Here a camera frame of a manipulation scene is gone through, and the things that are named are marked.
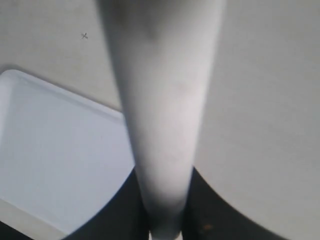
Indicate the white wooden drumstick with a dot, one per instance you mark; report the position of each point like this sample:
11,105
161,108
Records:
162,55

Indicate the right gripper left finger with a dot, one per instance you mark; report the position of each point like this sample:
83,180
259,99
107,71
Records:
122,218

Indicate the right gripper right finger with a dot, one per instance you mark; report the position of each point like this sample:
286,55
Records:
252,207

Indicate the white rectangular plastic tray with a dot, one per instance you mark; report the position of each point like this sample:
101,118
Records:
62,156

